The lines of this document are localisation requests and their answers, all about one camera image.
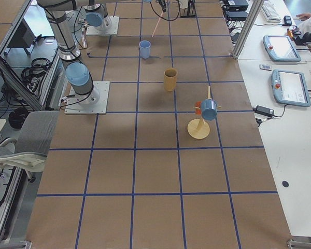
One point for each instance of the blue cup on stand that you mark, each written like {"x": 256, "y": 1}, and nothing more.
{"x": 209, "y": 109}

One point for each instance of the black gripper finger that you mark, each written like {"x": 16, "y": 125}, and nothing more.
{"x": 162, "y": 4}

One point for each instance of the white mug left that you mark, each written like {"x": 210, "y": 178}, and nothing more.
{"x": 183, "y": 4}

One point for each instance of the black wire cup rack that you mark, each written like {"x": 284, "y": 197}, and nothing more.
{"x": 190, "y": 12}

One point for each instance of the white keyboard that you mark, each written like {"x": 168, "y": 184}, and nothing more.
{"x": 269, "y": 12}

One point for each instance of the bamboo chopstick holder cup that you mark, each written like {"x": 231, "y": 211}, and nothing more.
{"x": 170, "y": 79}

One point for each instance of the black power adapter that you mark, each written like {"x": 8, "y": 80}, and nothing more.
{"x": 268, "y": 112}

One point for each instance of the grey office chair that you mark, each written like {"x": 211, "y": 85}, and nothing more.
{"x": 29, "y": 151}

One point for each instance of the teach pendant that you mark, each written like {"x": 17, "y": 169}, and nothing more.
{"x": 290, "y": 88}
{"x": 280, "y": 49}

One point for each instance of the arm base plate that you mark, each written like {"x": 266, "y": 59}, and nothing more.
{"x": 93, "y": 103}
{"x": 113, "y": 30}

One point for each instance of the round wooden cup stand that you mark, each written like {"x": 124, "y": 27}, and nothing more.
{"x": 199, "y": 128}

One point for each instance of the light blue plastic cup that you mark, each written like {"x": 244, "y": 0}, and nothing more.
{"x": 145, "y": 47}

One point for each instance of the pink chopstick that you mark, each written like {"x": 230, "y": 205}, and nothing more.
{"x": 157, "y": 24}

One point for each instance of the lower teach pendant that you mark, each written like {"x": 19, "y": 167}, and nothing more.
{"x": 290, "y": 88}

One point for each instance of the upper teach pendant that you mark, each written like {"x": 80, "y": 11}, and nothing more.
{"x": 280, "y": 49}

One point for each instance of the aluminium frame post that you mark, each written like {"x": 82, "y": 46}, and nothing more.
{"x": 253, "y": 13}

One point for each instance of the orange cup on stand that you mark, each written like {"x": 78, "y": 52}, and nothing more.
{"x": 197, "y": 110}

